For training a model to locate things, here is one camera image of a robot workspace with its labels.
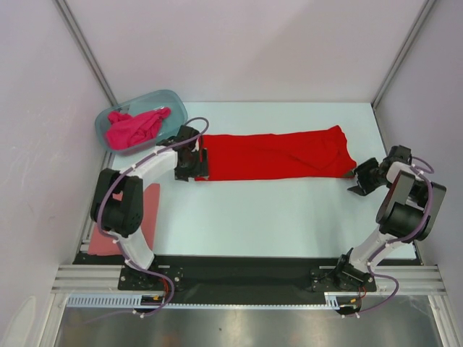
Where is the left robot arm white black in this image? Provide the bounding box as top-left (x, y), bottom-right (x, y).
top-left (90, 125), bottom-right (209, 289)

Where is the red t-shirt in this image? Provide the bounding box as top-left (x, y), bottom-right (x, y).
top-left (201, 126), bottom-right (357, 181)

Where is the magenta crumpled t-shirt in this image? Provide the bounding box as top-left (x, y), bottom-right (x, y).
top-left (106, 106), bottom-right (171, 150)

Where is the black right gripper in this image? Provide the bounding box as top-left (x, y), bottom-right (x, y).
top-left (345, 158), bottom-right (393, 196)

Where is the white slotted cable duct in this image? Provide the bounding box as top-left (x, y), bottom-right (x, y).
top-left (67, 294), bottom-right (164, 309)

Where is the folded pink t-shirt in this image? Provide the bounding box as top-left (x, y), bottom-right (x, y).
top-left (88, 179), bottom-right (161, 256)

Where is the aluminium frame rail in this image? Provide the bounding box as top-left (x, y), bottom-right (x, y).
top-left (51, 265), bottom-right (122, 294)

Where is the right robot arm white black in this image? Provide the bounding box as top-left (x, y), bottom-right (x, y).
top-left (334, 145), bottom-right (446, 290)

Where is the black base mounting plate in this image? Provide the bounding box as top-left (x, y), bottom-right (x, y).
top-left (73, 252), bottom-right (423, 305)

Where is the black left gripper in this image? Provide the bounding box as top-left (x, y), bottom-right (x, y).
top-left (175, 148), bottom-right (208, 182)

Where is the teal plastic basin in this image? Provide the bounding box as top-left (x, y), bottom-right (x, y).
top-left (95, 90), bottom-right (188, 156)

